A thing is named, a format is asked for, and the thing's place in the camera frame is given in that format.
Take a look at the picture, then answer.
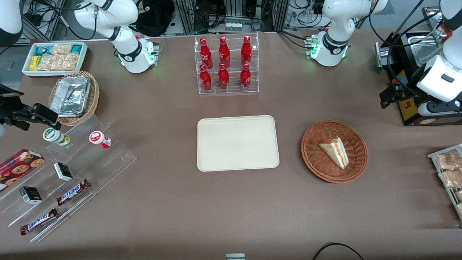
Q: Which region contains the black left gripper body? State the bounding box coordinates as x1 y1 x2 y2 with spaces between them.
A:
392 81 423 106

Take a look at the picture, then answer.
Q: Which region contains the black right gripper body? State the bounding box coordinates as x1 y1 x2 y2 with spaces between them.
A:
0 84 36 131

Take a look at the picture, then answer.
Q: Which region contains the triangular sandwich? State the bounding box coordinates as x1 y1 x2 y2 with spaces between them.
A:
318 136 349 169

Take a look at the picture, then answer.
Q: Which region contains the light wicker basket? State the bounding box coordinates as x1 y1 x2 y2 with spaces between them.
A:
48 71 100 126

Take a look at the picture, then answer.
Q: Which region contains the tray of packaged crackers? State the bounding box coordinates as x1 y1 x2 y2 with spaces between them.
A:
428 144 462 221

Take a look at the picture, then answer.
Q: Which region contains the round brown wicker basket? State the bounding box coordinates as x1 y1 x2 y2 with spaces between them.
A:
301 120 369 183

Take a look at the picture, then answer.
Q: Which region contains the cream rectangular tray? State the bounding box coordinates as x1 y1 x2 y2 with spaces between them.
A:
197 115 280 172

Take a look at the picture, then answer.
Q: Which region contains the green and white cup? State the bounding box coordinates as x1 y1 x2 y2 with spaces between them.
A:
43 127 71 147

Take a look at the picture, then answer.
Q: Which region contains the black food warmer machine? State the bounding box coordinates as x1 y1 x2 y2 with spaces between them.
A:
375 6 462 127

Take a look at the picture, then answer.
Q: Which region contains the aluminium foil container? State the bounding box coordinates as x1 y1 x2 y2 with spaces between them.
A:
49 75 91 118

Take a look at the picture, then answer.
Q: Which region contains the red cookie box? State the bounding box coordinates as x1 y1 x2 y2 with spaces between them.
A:
0 149 45 192

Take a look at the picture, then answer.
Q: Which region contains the steel warmer pan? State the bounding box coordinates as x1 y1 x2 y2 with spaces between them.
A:
411 39 446 68

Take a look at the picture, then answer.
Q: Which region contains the large clear bag of crackers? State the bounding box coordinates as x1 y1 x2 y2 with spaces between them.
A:
38 53 79 71

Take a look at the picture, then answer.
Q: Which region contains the red and white cup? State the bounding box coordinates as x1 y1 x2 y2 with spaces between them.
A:
89 131 112 149

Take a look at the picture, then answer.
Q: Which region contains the small black box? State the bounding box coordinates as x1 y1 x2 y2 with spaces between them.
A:
19 186 43 204
53 162 74 182

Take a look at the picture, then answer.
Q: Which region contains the white snack bin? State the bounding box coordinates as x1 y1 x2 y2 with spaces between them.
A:
22 42 89 78

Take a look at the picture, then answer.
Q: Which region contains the clear acrylic stepped shelf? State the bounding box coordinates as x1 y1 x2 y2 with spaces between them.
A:
0 115 137 243

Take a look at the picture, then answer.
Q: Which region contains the Snickers bar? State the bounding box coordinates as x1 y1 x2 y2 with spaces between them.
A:
20 208 58 235
56 179 91 206

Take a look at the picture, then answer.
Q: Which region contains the black bag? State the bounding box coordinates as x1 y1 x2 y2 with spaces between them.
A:
131 0 176 37

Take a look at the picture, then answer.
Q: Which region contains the red cola bottle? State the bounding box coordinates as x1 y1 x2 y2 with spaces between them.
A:
240 64 252 91
218 63 230 90
200 38 213 70
241 35 253 66
200 65 212 91
218 36 231 68

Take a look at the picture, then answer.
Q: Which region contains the clear acrylic bottle rack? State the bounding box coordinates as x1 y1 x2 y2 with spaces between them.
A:
194 32 260 95

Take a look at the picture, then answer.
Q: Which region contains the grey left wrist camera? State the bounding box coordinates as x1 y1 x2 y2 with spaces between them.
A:
418 100 462 117

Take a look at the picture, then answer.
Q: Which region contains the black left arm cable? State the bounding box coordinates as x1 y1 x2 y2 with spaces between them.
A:
368 0 445 95

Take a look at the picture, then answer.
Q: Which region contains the black table cable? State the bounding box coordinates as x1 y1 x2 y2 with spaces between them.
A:
312 243 365 260

